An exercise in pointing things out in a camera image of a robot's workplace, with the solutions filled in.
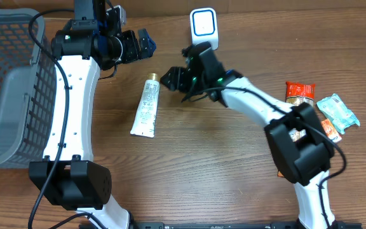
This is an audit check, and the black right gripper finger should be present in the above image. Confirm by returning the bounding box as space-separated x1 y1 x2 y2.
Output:
160 67 183 86
166 81 182 92

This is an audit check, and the white tube with gold cap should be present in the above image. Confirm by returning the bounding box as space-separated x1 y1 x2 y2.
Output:
130 73 160 138

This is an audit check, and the orange long snack packet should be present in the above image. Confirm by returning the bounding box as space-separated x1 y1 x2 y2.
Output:
277 81 316 177

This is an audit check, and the green toilet tissue pack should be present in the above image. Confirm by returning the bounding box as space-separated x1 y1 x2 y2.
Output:
316 94 360 134

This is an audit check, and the small orange sachet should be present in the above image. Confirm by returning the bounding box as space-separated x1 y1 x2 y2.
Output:
321 119 342 143

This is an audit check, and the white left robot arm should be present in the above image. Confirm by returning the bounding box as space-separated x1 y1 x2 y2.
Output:
29 0 156 229

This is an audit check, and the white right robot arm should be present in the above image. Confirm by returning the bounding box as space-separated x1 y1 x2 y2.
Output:
160 42 336 228

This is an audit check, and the white barcode scanner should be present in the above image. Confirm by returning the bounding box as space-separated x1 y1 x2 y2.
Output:
189 8 219 50

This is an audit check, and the grey plastic mesh basket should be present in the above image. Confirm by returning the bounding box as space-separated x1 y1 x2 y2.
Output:
0 8 57 169

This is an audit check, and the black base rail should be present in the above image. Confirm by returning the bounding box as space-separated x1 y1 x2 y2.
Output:
78 221 363 229

